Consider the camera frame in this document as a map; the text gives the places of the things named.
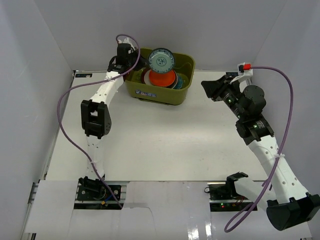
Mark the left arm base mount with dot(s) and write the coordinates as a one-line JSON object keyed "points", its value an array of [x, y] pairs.
{"points": [[92, 194]]}

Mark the teal scalloped plate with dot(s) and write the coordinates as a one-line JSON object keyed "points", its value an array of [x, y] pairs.
{"points": [[181, 81]]}

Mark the orange plastic plate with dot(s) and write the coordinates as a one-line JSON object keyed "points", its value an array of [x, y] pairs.
{"points": [[162, 79]]}

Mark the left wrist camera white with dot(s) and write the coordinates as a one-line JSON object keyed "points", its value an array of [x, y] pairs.
{"points": [[128, 40]]}

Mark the blue patterned small plate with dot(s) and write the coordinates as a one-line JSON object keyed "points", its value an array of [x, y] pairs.
{"points": [[161, 60]]}

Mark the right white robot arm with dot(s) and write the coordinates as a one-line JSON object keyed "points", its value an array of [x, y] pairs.
{"points": [[286, 201]]}

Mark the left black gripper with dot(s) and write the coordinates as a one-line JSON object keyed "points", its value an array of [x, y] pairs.
{"points": [[139, 63]]}

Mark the olive green plastic bin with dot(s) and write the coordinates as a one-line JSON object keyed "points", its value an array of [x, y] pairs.
{"points": [[184, 64]]}

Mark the cream plate with small flowers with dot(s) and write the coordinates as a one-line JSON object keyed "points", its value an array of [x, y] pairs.
{"points": [[146, 80]]}

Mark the dark red rimmed plate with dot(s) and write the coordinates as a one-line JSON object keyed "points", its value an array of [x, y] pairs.
{"points": [[146, 72]]}

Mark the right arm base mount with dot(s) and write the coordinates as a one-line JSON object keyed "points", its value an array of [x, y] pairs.
{"points": [[222, 200]]}

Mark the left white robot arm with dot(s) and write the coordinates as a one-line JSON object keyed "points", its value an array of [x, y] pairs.
{"points": [[95, 117]]}

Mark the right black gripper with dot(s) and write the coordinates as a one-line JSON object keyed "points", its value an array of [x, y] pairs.
{"points": [[213, 89]]}

